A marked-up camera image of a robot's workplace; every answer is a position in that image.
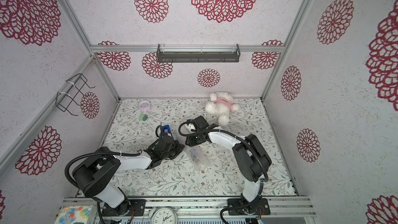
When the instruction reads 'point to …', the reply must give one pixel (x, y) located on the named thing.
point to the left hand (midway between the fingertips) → (186, 145)
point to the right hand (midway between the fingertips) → (186, 141)
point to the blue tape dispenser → (166, 129)
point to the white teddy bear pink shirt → (221, 107)
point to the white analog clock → (165, 215)
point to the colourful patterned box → (80, 214)
